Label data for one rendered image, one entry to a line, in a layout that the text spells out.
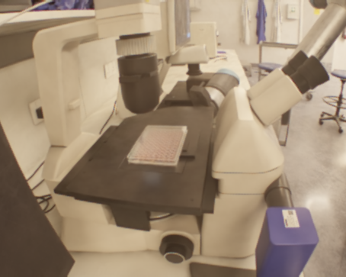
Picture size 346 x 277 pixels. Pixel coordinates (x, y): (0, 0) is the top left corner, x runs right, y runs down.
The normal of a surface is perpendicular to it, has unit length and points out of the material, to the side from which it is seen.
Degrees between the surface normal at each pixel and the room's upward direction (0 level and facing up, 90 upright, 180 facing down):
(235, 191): 90
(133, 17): 90
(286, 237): 0
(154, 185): 0
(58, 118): 90
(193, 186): 0
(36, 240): 86
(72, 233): 48
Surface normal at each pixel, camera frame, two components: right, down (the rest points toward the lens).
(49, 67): -0.19, 0.47
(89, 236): -0.17, -0.23
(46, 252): 0.97, -0.03
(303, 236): -0.07, -0.88
